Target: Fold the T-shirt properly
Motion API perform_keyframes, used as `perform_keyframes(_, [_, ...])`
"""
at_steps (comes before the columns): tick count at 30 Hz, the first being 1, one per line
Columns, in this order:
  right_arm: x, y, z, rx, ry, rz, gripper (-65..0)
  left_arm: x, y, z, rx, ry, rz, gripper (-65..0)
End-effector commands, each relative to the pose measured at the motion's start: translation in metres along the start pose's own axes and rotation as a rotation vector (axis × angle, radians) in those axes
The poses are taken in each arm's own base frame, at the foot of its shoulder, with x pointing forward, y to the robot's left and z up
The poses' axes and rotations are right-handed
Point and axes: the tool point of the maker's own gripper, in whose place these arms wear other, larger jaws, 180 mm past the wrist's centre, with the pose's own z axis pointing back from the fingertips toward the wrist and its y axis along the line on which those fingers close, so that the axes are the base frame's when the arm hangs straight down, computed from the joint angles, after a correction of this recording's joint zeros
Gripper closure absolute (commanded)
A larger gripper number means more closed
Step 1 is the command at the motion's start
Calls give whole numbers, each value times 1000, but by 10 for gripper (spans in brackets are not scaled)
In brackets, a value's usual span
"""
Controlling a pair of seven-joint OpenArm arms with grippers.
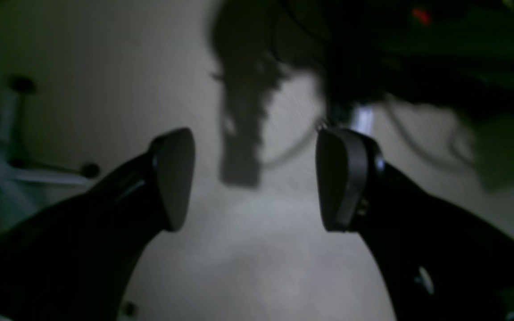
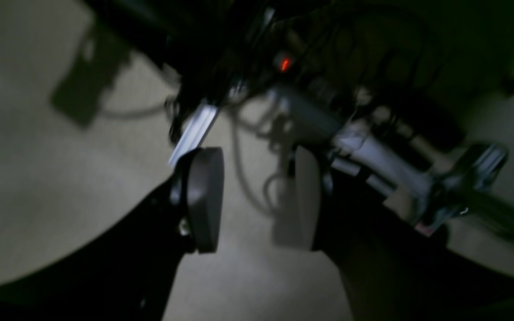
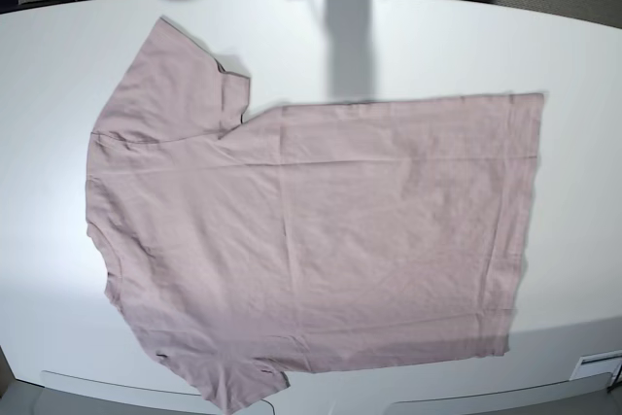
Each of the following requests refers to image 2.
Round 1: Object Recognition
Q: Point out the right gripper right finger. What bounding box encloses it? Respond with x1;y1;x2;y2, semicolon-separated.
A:
291;145;334;251

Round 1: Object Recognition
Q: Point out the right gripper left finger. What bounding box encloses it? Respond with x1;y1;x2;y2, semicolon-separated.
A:
170;148;224;254

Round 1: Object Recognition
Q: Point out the black power strip red light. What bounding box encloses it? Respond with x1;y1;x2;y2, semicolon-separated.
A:
226;35;465;152

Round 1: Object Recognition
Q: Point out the aluminium frame rail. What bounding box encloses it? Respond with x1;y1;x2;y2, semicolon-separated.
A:
168;104;220;168

